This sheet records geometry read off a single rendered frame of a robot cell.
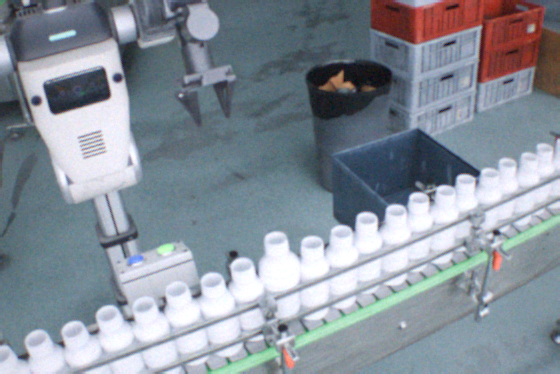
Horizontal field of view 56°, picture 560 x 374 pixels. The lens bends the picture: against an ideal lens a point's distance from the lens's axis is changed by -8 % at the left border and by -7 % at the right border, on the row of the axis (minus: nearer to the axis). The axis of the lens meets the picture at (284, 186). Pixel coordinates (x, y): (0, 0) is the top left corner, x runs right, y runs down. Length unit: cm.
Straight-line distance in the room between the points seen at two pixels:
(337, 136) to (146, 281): 193
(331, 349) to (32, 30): 94
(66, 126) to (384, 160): 92
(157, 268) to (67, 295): 177
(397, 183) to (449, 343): 81
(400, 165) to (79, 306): 163
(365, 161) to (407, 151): 16
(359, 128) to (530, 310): 118
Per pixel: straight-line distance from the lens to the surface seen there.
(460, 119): 380
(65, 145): 135
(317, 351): 107
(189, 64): 107
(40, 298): 283
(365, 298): 108
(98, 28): 135
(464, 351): 232
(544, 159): 127
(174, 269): 104
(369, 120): 279
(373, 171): 171
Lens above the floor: 178
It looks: 34 degrees down
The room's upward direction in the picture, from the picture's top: 5 degrees counter-clockwise
